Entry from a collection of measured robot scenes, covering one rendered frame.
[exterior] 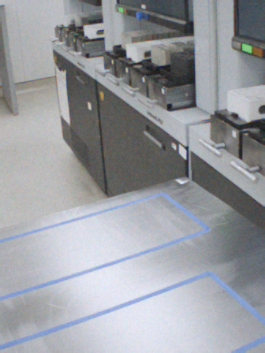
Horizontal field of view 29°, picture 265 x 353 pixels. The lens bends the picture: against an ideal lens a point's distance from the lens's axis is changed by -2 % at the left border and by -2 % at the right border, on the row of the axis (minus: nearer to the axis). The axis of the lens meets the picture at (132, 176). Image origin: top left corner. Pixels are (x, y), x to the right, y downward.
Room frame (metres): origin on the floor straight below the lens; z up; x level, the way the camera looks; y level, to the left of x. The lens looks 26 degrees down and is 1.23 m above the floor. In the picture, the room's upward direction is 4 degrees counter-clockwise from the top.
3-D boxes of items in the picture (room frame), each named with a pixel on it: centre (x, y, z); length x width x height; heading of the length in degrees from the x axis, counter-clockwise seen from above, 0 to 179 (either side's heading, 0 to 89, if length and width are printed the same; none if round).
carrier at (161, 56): (1.70, -0.12, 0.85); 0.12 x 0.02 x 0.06; 20
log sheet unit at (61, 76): (2.80, 0.37, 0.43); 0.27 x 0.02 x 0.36; 19
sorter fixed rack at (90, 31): (2.40, 0.02, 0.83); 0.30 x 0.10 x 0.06; 109
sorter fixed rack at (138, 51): (1.88, -0.16, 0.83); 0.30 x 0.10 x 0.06; 109
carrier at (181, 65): (1.56, -0.17, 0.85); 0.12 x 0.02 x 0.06; 20
